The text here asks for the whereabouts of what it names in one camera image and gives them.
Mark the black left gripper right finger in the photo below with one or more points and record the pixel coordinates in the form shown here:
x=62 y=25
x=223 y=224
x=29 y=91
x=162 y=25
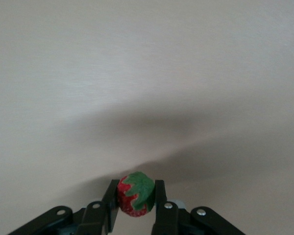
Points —
x=166 y=220

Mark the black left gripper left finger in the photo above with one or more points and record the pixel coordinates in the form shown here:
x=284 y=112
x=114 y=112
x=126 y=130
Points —
x=95 y=220

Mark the small red toy strawberry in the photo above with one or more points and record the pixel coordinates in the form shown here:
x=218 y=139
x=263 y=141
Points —
x=134 y=193

